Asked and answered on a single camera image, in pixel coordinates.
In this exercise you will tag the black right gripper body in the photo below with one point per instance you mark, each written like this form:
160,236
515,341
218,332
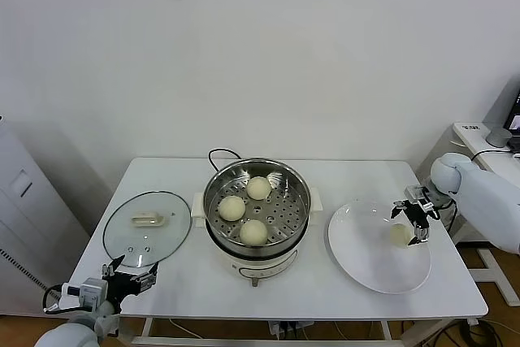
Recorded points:
416,213

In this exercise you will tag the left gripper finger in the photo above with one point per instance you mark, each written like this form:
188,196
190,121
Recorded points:
110,270
148,279

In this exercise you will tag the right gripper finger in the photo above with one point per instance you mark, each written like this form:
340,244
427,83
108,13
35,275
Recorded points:
421,233
397,208

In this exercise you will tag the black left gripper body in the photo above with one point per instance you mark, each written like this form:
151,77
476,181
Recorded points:
121,285

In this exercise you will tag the white steamed baozi bun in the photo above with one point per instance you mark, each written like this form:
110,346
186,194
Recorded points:
258,188
232,208
399,235
253,233

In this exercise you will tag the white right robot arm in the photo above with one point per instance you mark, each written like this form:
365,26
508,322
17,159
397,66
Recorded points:
487,200

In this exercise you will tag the stainless steel steamer basket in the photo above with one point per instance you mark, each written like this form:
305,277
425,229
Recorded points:
284,217

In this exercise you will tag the large white round plate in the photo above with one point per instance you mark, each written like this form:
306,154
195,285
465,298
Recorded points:
365,249

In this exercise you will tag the white side table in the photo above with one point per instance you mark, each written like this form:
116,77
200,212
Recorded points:
479,140

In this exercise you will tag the light grey cabinet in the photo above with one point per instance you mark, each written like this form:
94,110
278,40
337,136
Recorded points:
24,209

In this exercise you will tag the small grey cylinder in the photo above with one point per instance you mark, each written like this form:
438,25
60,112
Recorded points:
497,137

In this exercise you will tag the cream white electric cooker base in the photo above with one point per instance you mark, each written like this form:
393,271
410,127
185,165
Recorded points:
260,265

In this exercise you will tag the white power strip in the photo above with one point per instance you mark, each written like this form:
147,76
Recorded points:
276,327

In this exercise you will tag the laptop with dark screen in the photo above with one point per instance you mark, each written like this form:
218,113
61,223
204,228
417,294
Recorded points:
512,111

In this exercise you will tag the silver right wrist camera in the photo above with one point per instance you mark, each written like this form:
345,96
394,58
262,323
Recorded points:
414,192

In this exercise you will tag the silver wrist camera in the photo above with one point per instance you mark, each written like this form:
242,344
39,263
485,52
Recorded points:
91,290
414,192

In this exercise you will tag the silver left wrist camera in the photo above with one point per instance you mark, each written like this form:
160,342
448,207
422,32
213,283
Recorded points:
91,290

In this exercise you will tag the white table frame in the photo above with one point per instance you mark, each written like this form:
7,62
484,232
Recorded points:
203,342

